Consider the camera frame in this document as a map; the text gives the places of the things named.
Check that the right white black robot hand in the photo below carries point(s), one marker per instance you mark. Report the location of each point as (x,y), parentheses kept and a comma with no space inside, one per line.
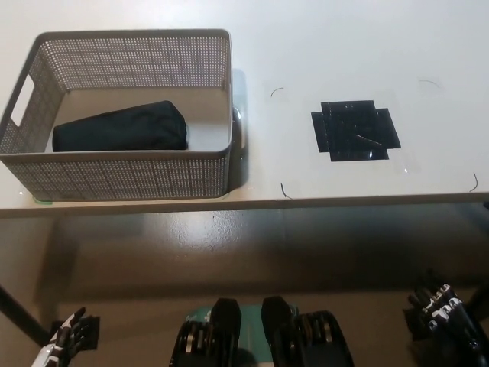
(443,309)

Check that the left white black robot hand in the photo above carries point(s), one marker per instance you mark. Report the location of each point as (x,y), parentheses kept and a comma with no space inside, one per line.
(63,332)

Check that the black fabric pencil case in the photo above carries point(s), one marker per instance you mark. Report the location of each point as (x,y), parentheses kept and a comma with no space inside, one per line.
(114,130)

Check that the black metal table leg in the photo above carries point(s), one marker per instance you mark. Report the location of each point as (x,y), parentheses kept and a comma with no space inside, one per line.
(15,309)
(480,300)

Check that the green tape strip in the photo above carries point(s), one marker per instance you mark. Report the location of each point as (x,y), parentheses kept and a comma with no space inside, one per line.
(42,201)

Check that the black ribbed robot body block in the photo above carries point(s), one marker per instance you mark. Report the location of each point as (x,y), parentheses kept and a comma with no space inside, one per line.
(305,336)
(214,336)

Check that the grey perforated plastic basket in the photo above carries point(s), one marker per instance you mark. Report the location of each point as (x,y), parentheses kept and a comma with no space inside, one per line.
(114,179)

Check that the black tape patch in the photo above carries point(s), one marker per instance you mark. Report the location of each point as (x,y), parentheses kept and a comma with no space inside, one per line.
(355,130)

